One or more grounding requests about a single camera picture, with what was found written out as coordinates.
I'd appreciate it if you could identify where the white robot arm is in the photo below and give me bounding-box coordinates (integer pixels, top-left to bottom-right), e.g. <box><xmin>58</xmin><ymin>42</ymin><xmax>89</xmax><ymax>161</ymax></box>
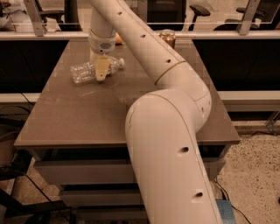
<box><xmin>89</xmin><ymin>0</ymin><xmax>222</xmax><ymax>224</ymax></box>

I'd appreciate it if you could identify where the orange soda can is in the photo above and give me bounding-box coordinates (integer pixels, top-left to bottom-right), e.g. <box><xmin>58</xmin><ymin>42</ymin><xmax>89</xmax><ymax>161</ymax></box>
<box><xmin>159</xmin><ymin>29</ymin><xmax>176</xmax><ymax>48</ymax></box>

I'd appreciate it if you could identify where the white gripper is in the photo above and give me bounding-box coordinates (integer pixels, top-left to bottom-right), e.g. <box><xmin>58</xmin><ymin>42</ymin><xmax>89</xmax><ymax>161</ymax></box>
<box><xmin>88</xmin><ymin>31</ymin><xmax>116</xmax><ymax>81</ymax></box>

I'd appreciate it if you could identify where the clear plastic water bottle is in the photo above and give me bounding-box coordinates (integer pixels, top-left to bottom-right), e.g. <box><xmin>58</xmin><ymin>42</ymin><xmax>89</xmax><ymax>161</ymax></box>
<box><xmin>70</xmin><ymin>56</ymin><xmax>125</xmax><ymax>84</ymax></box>

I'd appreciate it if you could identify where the black office chair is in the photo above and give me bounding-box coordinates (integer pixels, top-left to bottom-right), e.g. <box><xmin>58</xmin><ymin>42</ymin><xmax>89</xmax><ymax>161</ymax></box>
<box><xmin>188</xmin><ymin>4</ymin><xmax>211</xmax><ymax>31</ymax></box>

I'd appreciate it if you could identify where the metal rail post right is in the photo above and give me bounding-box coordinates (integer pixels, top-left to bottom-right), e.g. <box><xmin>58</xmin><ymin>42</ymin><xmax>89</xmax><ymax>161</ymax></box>
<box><xmin>236</xmin><ymin>0</ymin><xmax>261</xmax><ymax>36</ymax></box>

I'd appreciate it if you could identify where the metal rail post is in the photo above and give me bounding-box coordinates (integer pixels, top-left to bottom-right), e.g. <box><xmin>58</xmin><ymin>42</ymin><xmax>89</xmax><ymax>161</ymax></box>
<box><xmin>236</xmin><ymin>0</ymin><xmax>261</xmax><ymax>36</ymax></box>
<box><xmin>24</xmin><ymin>0</ymin><xmax>46</xmax><ymax>37</ymax></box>

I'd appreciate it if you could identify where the person in background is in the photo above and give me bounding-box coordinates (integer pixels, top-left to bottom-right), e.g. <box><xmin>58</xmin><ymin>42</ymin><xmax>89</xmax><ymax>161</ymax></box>
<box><xmin>0</xmin><ymin>0</ymin><xmax>23</xmax><ymax>30</ymax></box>

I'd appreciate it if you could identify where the black floor cable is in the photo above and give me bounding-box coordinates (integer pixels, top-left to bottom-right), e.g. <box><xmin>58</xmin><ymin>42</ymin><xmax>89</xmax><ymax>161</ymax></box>
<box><xmin>213</xmin><ymin>178</ymin><xmax>252</xmax><ymax>224</ymax></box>

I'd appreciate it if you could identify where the metal rail post left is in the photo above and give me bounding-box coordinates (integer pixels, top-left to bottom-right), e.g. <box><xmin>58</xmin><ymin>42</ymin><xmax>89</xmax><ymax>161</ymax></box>
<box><xmin>24</xmin><ymin>0</ymin><xmax>46</xmax><ymax>37</ymax></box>

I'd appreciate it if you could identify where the orange fruit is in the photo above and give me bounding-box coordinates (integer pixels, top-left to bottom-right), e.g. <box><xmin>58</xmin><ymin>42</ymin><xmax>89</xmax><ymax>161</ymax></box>
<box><xmin>115</xmin><ymin>33</ymin><xmax>123</xmax><ymax>45</ymax></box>

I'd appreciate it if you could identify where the grey drawer cabinet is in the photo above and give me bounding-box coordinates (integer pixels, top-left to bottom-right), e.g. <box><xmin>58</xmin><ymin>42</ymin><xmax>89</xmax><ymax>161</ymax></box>
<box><xmin>15</xmin><ymin>41</ymin><xmax>239</xmax><ymax>222</ymax></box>

